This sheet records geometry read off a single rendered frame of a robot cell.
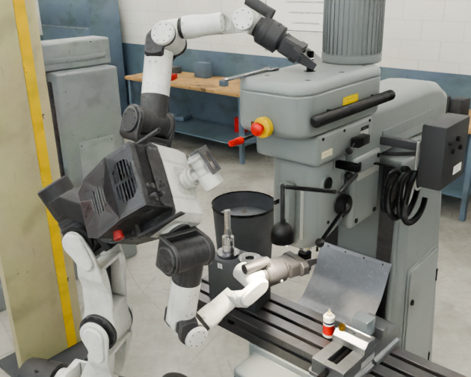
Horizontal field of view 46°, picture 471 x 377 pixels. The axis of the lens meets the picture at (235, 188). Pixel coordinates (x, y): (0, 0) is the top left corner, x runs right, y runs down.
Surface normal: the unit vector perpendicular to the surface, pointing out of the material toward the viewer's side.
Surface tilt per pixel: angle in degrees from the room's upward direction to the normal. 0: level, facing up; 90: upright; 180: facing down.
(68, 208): 90
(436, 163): 90
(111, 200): 75
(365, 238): 90
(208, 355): 0
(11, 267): 90
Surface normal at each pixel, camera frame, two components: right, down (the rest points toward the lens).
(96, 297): -0.32, 0.35
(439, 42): -0.66, 0.29
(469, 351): -0.02, -0.93
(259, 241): 0.49, 0.37
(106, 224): -0.72, 0.00
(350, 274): -0.60, -0.16
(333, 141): 0.75, 0.22
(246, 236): 0.07, 0.42
